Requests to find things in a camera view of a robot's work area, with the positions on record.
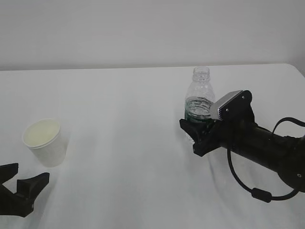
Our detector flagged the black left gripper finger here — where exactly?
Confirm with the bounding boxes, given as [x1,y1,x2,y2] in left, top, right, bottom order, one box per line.
[16,173,50,198]
[0,163,19,185]

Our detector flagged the black right camera cable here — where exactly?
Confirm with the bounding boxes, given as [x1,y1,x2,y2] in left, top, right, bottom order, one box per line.
[226,116,305,204]

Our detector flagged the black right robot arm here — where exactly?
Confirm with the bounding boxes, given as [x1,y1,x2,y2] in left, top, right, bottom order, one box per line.
[179,90,305,192]

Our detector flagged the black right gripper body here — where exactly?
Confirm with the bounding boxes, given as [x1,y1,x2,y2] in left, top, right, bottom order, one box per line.
[193,90,259,157]

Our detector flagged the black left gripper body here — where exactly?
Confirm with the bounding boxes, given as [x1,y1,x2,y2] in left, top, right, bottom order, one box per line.
[0,184,35,218]

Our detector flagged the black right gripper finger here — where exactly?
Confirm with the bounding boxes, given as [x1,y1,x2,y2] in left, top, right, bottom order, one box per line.
[179,119,209,142]

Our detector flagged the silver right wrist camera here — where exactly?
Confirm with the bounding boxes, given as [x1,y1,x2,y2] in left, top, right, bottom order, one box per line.
[210,90,243,120]

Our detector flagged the white paper cup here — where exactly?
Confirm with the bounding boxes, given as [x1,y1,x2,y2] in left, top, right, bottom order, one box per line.
[22,119,66,167]

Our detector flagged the clear green-label water bottle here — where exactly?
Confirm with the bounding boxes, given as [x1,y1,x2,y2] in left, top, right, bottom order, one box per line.
[184,66,215,123]

